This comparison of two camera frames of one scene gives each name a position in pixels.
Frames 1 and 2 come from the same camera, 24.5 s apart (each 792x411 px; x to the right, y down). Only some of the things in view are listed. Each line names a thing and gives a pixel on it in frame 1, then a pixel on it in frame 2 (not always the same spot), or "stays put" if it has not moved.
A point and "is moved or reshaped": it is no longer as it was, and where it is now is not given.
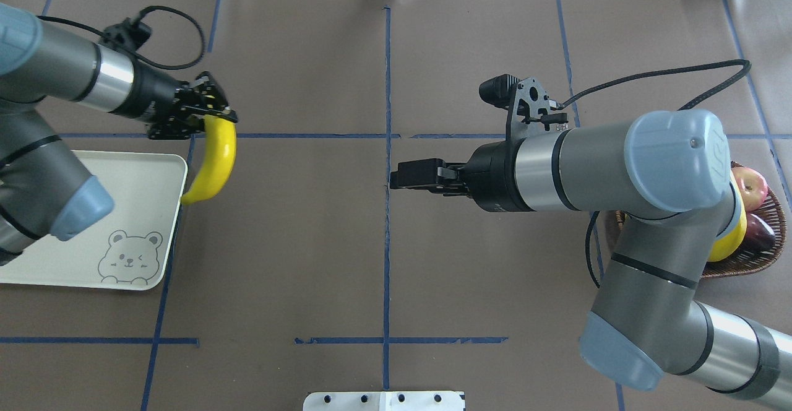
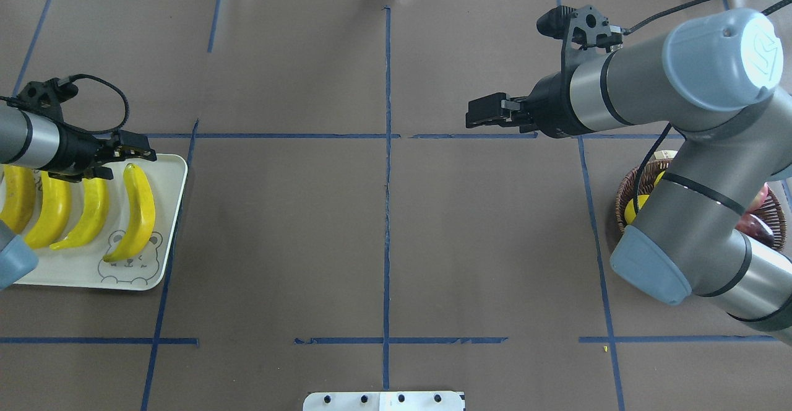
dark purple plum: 760,236 stays put
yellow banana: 221,134 is moved or reshaped
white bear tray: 129,249 stays put
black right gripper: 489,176 -> 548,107
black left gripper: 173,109 -> 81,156
